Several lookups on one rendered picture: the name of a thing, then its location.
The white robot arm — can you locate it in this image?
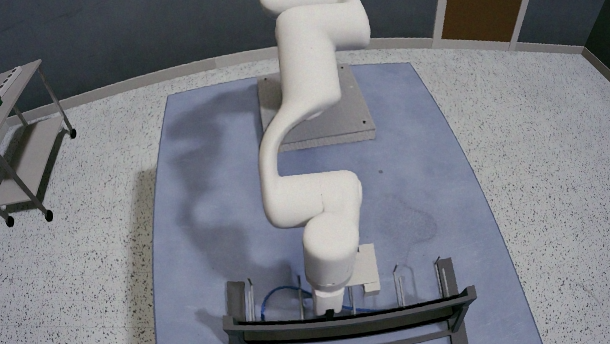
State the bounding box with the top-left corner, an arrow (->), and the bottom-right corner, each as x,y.
258,0 -> 380,297

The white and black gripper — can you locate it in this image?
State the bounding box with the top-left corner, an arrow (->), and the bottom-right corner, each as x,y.
308,283 -> 344,321

